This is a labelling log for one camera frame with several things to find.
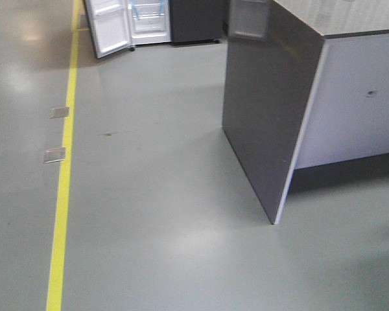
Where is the fridge door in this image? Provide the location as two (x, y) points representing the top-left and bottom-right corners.
(84, 0), (134, 59)

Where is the dark grey fridge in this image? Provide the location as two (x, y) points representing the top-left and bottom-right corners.
(84, 0), (224, 60)

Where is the kitchen island counter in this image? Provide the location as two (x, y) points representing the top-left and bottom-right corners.
(222, 1), (389, 224)

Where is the clear crisper drawer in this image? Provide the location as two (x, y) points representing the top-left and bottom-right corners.
(132, 14), (165, 33)

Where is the far silver floor socket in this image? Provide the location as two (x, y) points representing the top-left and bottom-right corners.
(49, 106), (69, 119)

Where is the silver floor socket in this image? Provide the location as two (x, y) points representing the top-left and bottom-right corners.
(49, 106), (69, 119)
(43, 147), (66, 164)

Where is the near silver floor socket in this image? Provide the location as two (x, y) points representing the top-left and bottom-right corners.
(43, 147), (66, 164)

